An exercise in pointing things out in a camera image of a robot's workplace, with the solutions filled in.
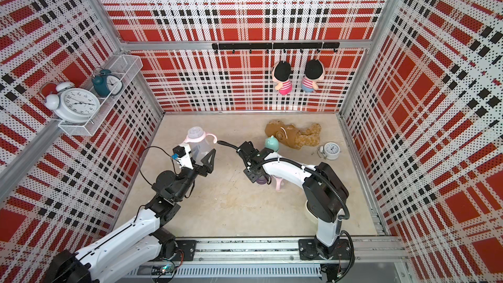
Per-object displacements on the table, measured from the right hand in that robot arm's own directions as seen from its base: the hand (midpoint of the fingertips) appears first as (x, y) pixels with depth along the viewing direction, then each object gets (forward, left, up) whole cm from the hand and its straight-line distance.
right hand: (261, 169), depth 89 cm
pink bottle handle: (-8, -8, +4) cm, 12 cm away
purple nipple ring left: (-3, 0, -6) cm, 7 cm away
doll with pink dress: (+41, -10, +24) cm, 48 cm away
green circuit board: (-37, +33, -4) cm, 50 cm away
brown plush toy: (+17, -25, +2) cm, 30 cm away
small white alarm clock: (+12, -36, -4) cm, 38 cm away
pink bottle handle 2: (-3, +24, +27) cm, 36 cm away
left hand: (0, +19, +18) cm, 26 cm away
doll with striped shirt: (+39, -26, +25) cm, 53 cm away
